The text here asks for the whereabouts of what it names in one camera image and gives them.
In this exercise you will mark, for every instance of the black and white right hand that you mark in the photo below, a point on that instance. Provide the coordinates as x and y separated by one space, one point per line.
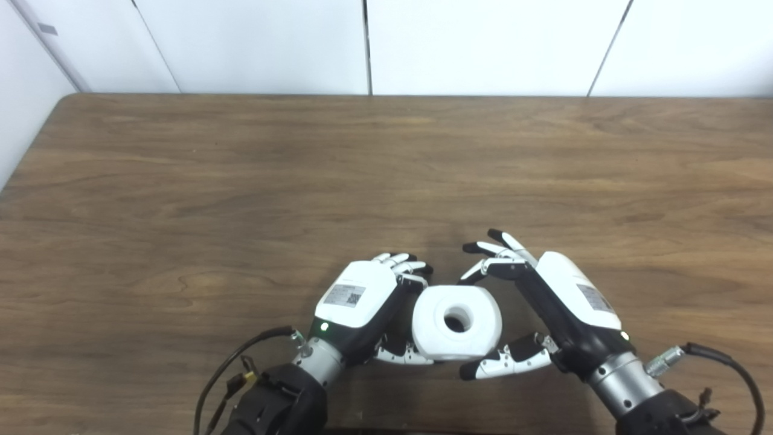
567 308

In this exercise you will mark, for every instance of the black and white left hand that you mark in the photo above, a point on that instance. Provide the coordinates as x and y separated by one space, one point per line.
356 308

